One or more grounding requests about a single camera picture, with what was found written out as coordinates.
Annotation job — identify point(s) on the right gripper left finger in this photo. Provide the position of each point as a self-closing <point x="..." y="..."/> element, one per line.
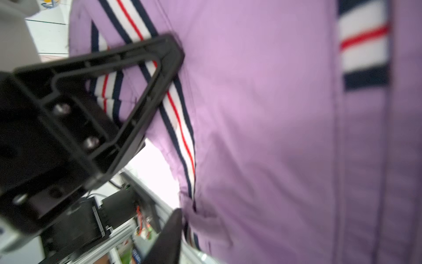
<point x="56" y="141"/>

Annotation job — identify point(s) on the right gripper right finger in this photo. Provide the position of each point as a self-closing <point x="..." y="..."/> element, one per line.
<point x="166" y="249"/>

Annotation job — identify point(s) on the purple pants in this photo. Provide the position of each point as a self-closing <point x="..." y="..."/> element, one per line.
<point x="294" y="128"/>

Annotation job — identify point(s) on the blue patterned ceramic bowl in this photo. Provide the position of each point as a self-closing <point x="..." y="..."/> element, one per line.
<point x="48" y="4"/>

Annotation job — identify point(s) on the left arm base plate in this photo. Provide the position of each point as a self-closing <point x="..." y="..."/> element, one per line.
<point x="87" y="224"/>

